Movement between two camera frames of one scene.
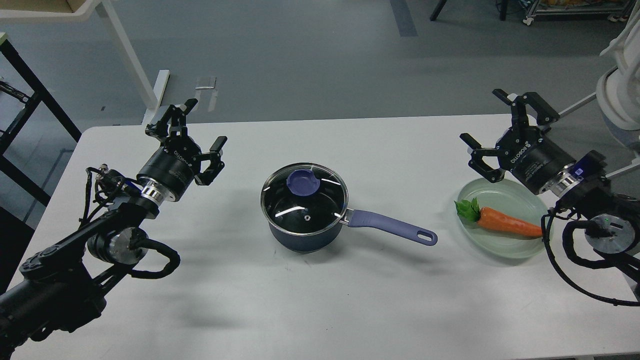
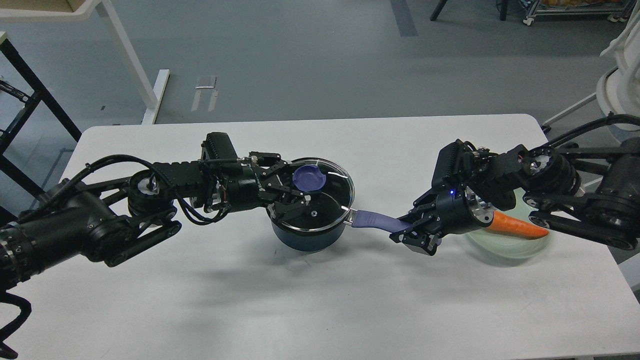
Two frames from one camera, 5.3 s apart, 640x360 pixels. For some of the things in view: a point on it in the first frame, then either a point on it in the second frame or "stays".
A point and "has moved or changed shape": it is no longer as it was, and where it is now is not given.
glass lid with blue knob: (304, 198) has moved or changed shape
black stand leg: (503, 9) stays
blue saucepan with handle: (319, 241) stays
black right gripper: (524, 151) -> (458, 210)
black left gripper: (177, 164) -> (244, 185)
